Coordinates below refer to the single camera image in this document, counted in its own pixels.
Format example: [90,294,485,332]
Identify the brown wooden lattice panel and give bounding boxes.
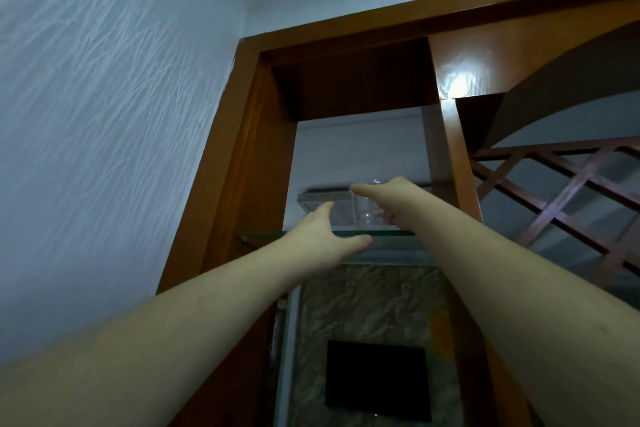
[470,136,640,278]

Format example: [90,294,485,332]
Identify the person's left forearm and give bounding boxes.
[0,242,307,427]

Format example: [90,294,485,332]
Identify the brown wooden cabinet frame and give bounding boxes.
[156,0,640,427]

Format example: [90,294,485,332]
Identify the person's right forearm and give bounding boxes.
[398,186,640,427]

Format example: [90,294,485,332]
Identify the silver metal strip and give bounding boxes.
[271,286,302,427]

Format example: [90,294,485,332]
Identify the black square panel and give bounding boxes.
[324,340,434,423]

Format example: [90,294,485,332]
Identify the marble pattern back panel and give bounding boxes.
[289,264,463,427]

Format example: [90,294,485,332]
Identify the small clear glass shelf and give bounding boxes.
[297,185,357,216]

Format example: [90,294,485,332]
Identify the person's right hand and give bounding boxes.
[349,176,427,230]

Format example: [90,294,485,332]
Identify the person's left hand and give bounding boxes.
[279,201,374,284]

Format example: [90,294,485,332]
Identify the clear glass cup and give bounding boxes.
[350,180,390,232]

